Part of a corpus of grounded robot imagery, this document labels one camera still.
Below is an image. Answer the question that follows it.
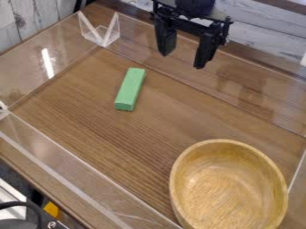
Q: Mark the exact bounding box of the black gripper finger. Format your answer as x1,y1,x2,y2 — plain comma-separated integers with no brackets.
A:
153,15,176,56
193,32,219,69

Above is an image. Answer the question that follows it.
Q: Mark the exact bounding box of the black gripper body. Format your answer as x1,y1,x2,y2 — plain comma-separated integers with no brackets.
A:
151,0,232,45

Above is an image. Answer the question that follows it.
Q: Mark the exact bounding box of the green rectangular block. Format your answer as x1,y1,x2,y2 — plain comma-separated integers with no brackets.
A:
115,68,145,111

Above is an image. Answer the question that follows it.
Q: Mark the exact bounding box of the brown wooden bowl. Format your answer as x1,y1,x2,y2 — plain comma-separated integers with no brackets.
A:
168,139,288,229

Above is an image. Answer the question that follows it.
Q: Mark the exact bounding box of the black device with yellow label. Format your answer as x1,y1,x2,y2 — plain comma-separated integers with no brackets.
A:
26,190,71,229

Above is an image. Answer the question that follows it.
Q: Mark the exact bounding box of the clear acrylic corner bracket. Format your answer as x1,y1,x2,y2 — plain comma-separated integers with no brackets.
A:
76,12,120,47

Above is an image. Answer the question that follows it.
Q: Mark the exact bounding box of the clear acrylic enclosure wall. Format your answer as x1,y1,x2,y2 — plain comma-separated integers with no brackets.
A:
0,6,306,229

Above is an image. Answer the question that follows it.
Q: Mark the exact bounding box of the black cable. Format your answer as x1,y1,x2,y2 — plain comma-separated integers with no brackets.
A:
0,201,44,229

